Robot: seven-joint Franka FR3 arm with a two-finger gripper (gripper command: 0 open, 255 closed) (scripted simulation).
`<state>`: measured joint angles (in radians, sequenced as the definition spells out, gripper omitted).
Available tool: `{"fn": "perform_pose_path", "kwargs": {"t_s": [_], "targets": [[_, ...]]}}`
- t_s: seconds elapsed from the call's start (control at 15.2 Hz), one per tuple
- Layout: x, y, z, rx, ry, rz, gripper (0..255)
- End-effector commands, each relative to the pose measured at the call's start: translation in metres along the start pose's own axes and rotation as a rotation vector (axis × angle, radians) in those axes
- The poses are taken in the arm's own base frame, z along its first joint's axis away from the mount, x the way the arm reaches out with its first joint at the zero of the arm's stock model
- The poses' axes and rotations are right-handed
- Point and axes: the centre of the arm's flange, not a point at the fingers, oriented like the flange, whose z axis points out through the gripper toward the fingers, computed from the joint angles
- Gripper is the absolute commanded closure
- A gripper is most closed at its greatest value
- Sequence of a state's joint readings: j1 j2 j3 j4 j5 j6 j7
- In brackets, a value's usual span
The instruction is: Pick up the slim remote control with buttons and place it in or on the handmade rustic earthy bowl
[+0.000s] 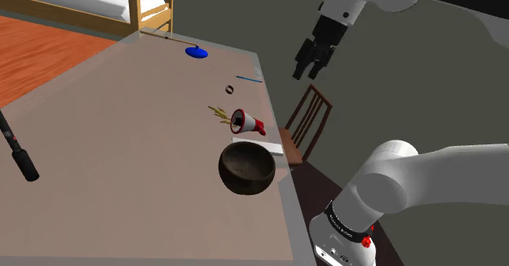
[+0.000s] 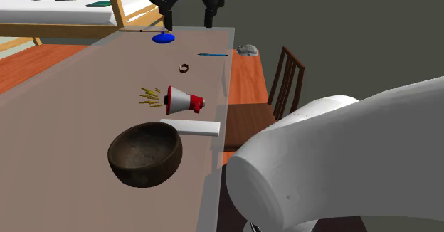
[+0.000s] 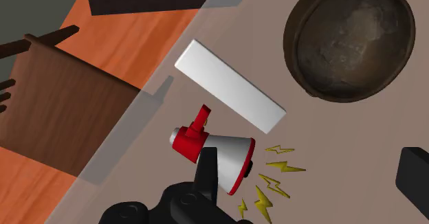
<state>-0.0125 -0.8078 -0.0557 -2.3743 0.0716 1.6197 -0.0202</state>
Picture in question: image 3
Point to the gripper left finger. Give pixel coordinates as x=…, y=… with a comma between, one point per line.
x=206, y=173

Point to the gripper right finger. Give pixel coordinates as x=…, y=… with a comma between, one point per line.
x=414, y=173

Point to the red and white megaphone toy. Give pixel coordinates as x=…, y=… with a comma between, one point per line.
x=231, y=159

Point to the white rectangular block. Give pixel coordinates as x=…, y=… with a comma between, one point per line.
x=231, y=86

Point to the dark brown round bowl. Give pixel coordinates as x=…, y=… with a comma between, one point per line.
x=350, y=40

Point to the brown wooden chair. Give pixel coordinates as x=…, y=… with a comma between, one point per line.
x=63, y=106

